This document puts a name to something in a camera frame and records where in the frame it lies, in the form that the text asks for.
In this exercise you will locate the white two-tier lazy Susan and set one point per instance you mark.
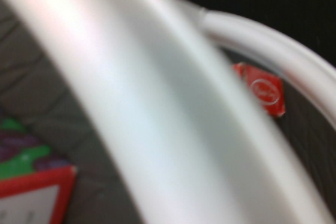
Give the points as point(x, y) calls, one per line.
point(117, 79)

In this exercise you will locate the red box lower tier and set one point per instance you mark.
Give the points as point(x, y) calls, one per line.
point(266, 87)

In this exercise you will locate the red raisins box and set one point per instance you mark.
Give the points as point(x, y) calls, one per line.
point(36, 178)

